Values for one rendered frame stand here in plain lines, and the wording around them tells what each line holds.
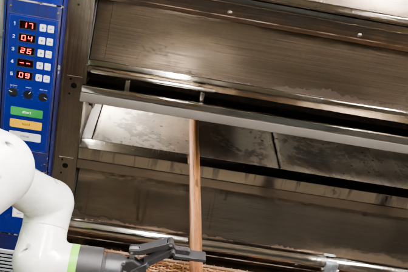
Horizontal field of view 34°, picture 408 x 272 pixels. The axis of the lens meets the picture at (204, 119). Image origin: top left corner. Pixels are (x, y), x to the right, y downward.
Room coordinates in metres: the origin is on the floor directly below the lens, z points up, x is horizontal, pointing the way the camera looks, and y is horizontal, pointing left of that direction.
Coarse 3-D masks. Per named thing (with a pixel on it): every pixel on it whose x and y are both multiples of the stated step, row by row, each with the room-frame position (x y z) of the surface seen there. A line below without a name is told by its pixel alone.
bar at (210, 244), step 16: (80, 224) 1.37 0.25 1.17; (96, 224) 1.38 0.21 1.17; (112, 224) 1.39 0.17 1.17; (144, 240) 1.38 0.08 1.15; (176, 240) 1.39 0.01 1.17; (208, 240) 1.40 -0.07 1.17; (256, 256) 1.40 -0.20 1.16; (272, 256) 1.41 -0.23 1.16; (288, 256) 1.41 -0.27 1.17; (304, 256) 1.42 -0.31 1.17; (320, 256) 1.43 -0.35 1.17
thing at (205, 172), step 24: (96, 144) 1.77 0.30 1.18; (120, 144) 1.80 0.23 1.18; (144, 168) 1.75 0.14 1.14; (168, 168) 1.76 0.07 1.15; (216, 168) 1.77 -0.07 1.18; (240, 168) 1.80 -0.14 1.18; (264, 168) 1.83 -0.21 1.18; (312, 192) 1.80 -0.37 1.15; (336, 192) 1.80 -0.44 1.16; (360, 192) 1.81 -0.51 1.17; (384, 192) 1.83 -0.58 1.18
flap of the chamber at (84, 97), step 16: (96, 80) 1.76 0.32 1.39; (80, 96) 1.59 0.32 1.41; (96, 96) 1.59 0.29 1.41; (176, 96) 1.74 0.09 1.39; (192, 96) 1.78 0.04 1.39; (160, 112) 1.61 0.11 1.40; (176, 112) 1.61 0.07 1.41; (192, 112) 1.61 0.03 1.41; (208, 112) 1.62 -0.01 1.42; (272, 112) 1.76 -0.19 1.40; (288, 112) 1.80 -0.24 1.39; (304, 112) 1.83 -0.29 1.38; (256, 128) 1.63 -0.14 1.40; (272, 128) 1.63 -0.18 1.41; (288, 128) 1.64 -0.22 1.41; (304, 128) 1.64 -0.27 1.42; (368, 128) 1.78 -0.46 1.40; (384, 128) 1.82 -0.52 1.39; (400, 128) 1.86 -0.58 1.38; (352, 144) 1.65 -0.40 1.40; (368, 144) 1.65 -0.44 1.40; (384, 144) 1.66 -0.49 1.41; (400, 144) 1.66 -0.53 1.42
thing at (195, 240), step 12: (192, 120) 2.00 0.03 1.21; (192, 132) 1.91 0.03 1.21; (192, 144) 1.83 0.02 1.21; (192, 156) 1.76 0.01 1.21; (192, 168) 1.69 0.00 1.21; (192, 180) 1.62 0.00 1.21; (192, 192) 1.56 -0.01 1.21; (192, 204) 1.51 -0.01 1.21; (192, 216) 1.45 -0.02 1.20; (192, 228) 1.40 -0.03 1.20; (192, 240) 1.35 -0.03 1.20; (192, 264) 1.26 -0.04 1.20
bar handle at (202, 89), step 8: (96, 72) 1.64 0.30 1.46; (104, 72) 1.64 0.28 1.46; (112, 72) 1.65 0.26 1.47; (128, 80) 1.65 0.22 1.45; (136, 80) 1.65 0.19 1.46; (144, 80) 1.65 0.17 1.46; (152, 80) 1.65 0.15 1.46; (160, 80) 1.66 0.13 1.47; (128, 88) 1.64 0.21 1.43; (184, 88) 1.66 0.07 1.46; (192, 88) 1.66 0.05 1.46; (200, 88) 1.66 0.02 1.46; (208, 88) 1.67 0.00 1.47; (200, 96) 1.66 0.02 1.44
